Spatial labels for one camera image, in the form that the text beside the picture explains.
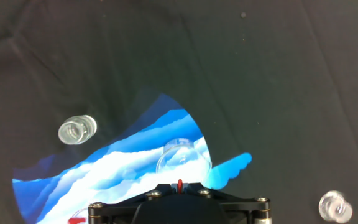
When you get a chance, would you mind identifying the tall clear glass beaker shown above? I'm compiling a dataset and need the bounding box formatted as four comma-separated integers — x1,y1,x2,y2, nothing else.
155,138,213,187

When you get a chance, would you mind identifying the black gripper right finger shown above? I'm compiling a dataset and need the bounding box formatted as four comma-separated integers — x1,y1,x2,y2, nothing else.
183,182,272,224

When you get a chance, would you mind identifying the black cloth with blue print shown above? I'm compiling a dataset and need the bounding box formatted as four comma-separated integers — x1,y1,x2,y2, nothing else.
0,0,358,224

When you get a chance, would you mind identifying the glass bottle stopper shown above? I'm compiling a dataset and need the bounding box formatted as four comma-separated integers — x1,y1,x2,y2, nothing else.
318,190,354,224

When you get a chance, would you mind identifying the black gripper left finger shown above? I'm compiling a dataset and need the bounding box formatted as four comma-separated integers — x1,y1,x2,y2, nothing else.
88,183,178,224

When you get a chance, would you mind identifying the small clear glass vial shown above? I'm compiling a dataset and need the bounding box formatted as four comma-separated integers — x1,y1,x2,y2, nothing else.
57,114,98,146

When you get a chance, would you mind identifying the short glass beaker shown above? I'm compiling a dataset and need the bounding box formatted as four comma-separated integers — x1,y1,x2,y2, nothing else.
71,207,90,224

